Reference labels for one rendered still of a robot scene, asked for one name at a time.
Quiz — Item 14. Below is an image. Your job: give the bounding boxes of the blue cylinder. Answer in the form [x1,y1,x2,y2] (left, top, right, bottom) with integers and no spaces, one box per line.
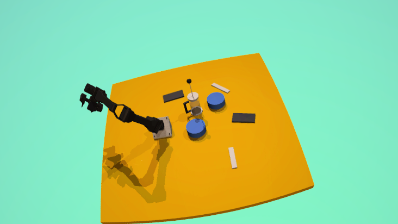
[207,92,226,109]
[186,119,206,138]

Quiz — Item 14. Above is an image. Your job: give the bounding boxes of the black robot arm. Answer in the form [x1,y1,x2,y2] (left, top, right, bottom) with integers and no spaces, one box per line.
[84,83,164,134]

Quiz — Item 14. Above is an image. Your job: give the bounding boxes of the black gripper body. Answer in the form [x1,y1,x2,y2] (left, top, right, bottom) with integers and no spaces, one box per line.
[80,93,103,112]

